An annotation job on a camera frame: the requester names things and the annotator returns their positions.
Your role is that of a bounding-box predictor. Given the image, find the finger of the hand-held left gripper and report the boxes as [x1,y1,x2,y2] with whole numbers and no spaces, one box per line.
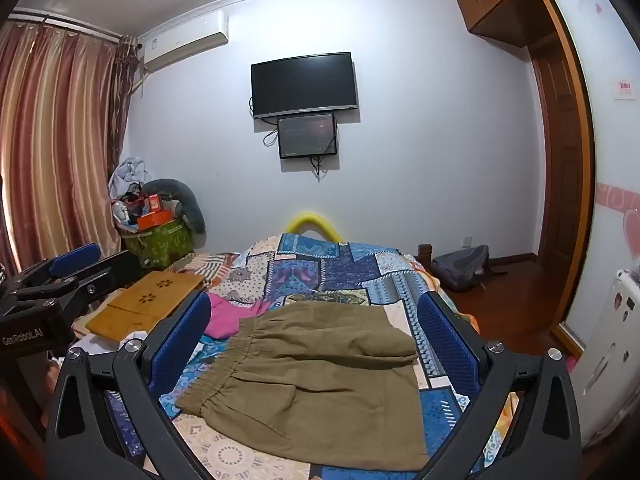
[20,242,102,289]
[10,250,144,317]

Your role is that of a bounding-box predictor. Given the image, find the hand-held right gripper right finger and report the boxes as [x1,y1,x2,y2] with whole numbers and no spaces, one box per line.
[416,290,583,480]

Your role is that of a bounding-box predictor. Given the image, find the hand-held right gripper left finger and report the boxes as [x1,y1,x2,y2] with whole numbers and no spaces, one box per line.
[44,290,213,480]

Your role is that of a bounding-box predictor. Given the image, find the olive green pants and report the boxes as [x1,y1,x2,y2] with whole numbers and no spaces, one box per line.
[175,301,431,472]

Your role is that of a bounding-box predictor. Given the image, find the wooden lap desk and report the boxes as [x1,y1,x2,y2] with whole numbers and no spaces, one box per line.
[85,271,206,336]

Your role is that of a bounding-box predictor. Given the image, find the pink cloth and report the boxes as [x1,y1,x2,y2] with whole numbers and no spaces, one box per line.
[207,292,271,339]

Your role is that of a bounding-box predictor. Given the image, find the green storage box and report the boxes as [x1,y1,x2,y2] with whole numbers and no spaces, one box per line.
[121,216,195,268]

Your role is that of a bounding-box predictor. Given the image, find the orange box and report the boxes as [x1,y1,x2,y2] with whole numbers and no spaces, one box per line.
[136,210,177,231]

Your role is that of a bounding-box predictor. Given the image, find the grey backpack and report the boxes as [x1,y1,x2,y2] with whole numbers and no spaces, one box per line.
[431,245,493,292]

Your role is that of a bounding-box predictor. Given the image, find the pile of pale clothes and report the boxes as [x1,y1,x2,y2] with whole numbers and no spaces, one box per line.
[109,156,151,201]

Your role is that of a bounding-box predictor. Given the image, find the grey plush pillow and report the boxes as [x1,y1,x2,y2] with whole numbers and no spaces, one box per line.
[142,178,207,235]

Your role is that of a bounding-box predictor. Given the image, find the striped red curtain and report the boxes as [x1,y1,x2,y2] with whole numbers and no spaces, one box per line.
[0,7,138,276]

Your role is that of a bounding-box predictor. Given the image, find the blue patchwork blanket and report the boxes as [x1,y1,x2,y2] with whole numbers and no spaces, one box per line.
[105,232,521,480]

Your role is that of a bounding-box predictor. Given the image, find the yellow foam hoop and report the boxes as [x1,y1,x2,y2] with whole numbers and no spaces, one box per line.
[285,212,343,243]

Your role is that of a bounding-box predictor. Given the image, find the brown wooden door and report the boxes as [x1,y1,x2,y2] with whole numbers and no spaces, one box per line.
[527,0,596,326]

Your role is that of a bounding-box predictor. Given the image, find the white air conditioner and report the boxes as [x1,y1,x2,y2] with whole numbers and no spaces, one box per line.
[142,10,230,72]

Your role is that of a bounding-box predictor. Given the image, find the frosted sliding door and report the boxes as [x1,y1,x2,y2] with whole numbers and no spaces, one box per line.
[545,0,640,351]

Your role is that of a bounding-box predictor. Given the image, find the wooden overhead cabinet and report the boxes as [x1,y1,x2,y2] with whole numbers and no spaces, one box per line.
[454,0,551,48]

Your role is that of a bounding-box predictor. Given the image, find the small black wall monitor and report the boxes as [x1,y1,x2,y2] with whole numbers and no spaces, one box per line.
[276,113,338,160]

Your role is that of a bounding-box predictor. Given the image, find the black wall television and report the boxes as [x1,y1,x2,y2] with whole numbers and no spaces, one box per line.
[250,52,359,120]

